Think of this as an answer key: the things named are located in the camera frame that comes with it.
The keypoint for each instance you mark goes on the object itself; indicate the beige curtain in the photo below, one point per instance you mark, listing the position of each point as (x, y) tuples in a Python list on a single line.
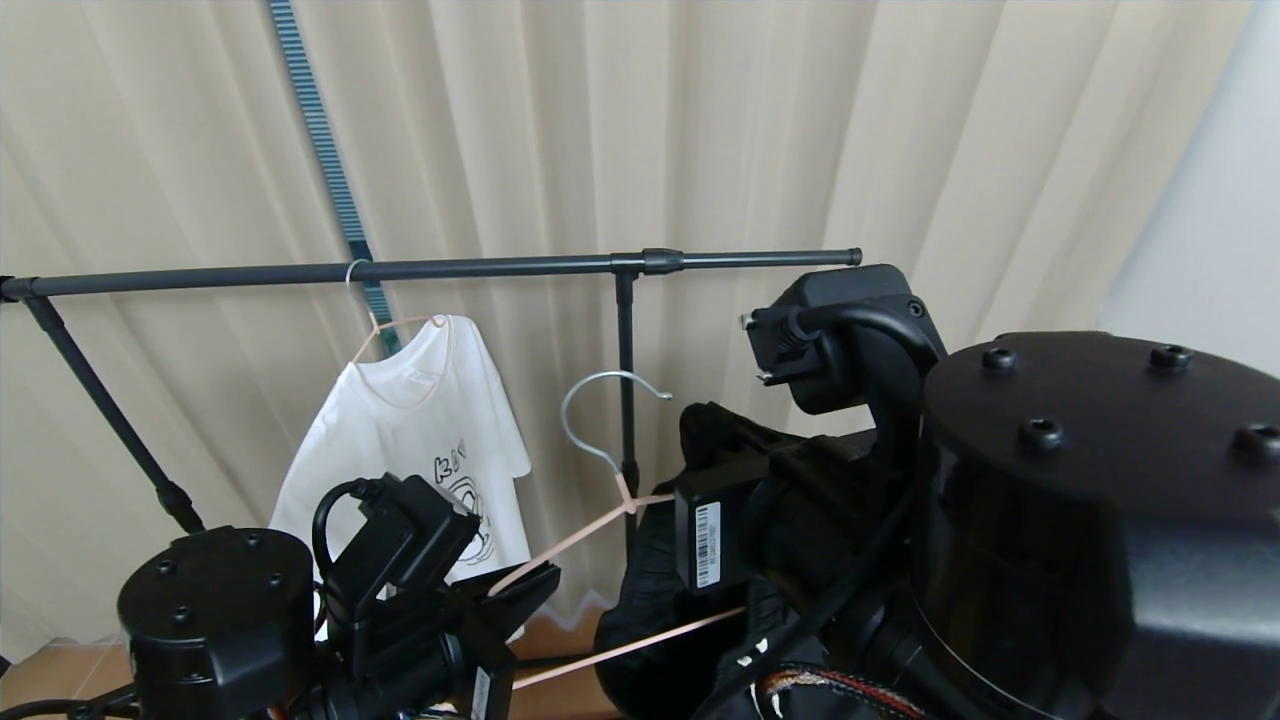
[(800, 130), (150, 130)]

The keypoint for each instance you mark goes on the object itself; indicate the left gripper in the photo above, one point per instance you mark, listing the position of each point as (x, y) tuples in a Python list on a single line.
[(440, 660)]

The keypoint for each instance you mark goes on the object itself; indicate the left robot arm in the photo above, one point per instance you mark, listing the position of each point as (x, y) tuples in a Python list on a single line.
[(215, 620)]

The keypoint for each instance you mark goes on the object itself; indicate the black garment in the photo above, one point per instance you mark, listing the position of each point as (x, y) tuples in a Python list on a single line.
[(650, 600)]

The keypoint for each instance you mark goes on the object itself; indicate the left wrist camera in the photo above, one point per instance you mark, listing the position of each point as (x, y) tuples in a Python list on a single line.
[(410, 530)]

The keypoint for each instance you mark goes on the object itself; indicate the white printed t-shirt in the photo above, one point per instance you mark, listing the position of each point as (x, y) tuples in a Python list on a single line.
[(400, 430)]

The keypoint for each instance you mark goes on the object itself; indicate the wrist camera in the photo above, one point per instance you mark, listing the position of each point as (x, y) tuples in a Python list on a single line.
[(860, 350), (410, 530)]

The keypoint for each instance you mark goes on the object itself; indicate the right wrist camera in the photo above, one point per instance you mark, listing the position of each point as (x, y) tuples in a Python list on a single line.
[(860, 350)]

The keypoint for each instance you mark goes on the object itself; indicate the black clothes rack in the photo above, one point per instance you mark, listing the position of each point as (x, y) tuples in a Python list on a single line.
[(450, 268)]

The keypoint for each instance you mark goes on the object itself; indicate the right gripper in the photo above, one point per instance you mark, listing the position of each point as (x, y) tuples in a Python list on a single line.
[(740, 500)]

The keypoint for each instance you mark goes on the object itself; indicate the pink clothes hanger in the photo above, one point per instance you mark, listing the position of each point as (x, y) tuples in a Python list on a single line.
[(628, 505), (372, 335)]

